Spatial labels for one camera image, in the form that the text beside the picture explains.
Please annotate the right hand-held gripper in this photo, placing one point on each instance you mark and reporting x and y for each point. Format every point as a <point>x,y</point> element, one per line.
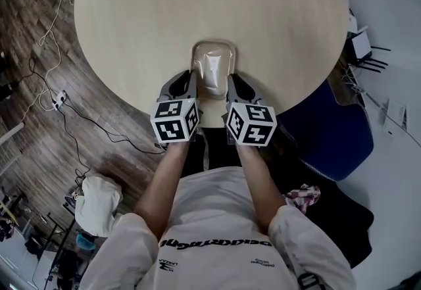
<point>251,124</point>

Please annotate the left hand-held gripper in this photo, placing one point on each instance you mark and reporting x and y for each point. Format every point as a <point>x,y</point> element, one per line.
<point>171,121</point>

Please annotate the clear plastic container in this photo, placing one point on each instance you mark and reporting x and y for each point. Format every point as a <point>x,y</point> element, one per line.
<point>213,65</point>

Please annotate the person's left forearm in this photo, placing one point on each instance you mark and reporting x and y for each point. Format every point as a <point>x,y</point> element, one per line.
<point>164,186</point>

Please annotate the person's right forearm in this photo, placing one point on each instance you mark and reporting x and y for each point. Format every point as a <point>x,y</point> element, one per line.
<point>260,186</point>

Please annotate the person's black trousers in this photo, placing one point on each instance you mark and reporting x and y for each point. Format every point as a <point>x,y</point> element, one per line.
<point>217,147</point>

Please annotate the round light wooden table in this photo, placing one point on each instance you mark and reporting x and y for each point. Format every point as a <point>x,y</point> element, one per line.
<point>164,19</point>

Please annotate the blue chair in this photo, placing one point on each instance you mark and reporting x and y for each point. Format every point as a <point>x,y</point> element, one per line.
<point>332,131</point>

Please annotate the white power strip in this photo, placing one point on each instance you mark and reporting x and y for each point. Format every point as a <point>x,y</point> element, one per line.
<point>60,100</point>

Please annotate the plaid cloth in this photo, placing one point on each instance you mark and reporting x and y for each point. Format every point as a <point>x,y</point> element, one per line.
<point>302,198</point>

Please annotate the white router with black antennas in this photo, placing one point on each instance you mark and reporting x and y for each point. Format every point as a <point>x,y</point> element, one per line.
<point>361,45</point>

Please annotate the person's white printed shirt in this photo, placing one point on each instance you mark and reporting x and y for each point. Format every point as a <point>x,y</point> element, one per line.
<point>213,216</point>

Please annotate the white crumpled cloth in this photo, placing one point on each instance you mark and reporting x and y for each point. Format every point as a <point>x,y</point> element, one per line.
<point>97,203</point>

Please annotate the white paper box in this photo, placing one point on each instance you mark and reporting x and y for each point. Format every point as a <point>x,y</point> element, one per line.
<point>396,116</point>

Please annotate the black fabric bag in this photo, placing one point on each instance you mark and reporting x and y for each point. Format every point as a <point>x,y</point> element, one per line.
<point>342,223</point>

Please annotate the teal plastic object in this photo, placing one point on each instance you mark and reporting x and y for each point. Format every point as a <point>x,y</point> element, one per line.
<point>86,241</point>

